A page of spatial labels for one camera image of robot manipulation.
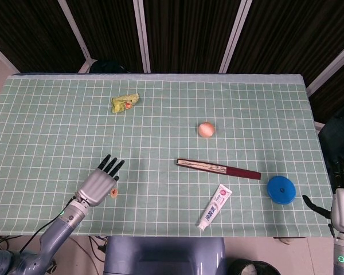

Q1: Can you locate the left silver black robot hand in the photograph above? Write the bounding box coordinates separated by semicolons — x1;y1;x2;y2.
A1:
77;154;126;207

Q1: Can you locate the blue round disc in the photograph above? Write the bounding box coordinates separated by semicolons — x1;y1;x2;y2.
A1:
267;175;296;206

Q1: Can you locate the person in dark clothes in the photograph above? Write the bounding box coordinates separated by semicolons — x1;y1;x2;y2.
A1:
317;107;344;193

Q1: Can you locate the green snack packet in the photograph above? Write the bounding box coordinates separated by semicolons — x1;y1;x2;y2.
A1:
111;93;141;115

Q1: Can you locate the blue-grey robot torso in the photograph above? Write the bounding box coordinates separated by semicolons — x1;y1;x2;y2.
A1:
103;236;227;275

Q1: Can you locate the green white checked tablecloth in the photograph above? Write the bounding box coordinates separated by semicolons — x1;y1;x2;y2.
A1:
0;73;335;238

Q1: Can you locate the black waste bin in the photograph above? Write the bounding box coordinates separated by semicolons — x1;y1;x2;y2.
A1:
226;259;280;275

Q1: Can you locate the dark red folded fan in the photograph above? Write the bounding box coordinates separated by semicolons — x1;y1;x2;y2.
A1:
176;158;262;181

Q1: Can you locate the white toothpaste tube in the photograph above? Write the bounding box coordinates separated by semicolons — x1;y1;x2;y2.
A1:
197;183;233;231

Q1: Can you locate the black chair back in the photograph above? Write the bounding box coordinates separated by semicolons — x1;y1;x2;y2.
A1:
89;59;130;74

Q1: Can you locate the peach woven ball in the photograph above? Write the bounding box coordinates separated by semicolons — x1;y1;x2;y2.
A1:
197;121;216;139

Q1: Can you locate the black plug with cable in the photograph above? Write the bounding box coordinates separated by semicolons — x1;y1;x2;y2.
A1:
87;235;107;260

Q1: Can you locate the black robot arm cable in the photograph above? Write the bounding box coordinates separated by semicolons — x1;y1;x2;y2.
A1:
18;196;78;254

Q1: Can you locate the dark partition screen white frame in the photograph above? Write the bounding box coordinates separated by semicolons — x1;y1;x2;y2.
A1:
305;37;344;124
219;0;344;97
0;0;91;74
57;0;150;72
134;0;252;74

